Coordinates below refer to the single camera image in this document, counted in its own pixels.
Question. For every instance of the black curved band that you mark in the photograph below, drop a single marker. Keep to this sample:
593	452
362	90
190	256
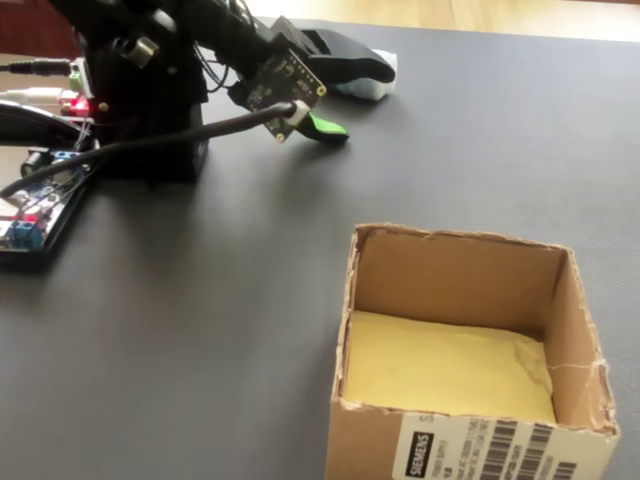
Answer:
35	120

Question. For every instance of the camera circuit board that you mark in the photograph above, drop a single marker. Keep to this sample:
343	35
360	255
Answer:
285	82

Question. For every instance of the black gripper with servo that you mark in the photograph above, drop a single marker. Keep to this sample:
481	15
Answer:
315	42

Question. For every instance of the open brown cardboard box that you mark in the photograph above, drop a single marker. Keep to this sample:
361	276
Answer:
575	325

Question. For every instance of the yellow foam pad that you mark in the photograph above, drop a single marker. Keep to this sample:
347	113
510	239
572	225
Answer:
440	365

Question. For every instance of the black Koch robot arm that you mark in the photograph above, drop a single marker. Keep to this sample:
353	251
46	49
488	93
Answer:
150	100

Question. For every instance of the electronics controller board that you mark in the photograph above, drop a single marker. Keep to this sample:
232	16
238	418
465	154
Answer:
65	220

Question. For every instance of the white foam block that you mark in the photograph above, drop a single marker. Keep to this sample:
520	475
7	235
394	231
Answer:
370	91

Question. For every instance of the blue-terminal electronics board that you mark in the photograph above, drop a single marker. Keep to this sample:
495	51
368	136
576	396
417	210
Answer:
25	220

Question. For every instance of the small red-lit controller board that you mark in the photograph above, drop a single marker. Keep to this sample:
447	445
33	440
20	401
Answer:
76	104

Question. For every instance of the white barcode shipping label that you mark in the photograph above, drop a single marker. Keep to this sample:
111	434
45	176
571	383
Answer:
450	450

